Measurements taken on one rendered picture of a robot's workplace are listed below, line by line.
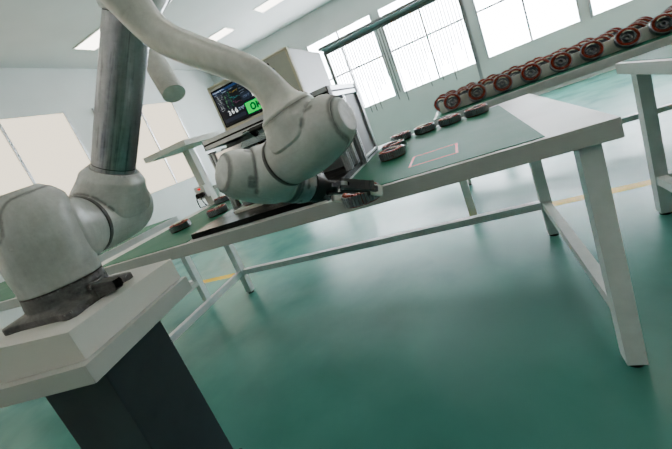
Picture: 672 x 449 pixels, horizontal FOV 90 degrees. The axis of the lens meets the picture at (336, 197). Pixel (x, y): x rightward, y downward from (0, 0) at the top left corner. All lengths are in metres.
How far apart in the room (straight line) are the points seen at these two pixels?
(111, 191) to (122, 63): 0.31
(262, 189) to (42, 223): 0.46
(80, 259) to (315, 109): 0.61
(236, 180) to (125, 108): 0.43
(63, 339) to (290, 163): 0.52
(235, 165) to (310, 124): 0.17
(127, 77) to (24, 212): 0.36
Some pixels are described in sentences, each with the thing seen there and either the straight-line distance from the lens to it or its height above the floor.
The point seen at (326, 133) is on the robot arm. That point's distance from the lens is 0.53.
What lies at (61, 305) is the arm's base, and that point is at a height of 0.84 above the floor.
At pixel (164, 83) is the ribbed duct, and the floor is 1.64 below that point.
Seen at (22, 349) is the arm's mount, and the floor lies 0.80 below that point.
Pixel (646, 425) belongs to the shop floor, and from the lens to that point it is 1.28.
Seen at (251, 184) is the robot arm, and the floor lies 0.93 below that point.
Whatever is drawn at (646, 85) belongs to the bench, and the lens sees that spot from 2.04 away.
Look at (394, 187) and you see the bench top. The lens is 1.00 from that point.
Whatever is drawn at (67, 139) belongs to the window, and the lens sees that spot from 6.57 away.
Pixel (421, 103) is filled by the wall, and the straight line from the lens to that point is 7.65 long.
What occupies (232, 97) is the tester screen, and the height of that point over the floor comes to 1.24.
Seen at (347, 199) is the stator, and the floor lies 0.78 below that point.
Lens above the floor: 0.98
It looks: 12 degrees down
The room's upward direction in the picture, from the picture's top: 22 degrees counter-clockwise
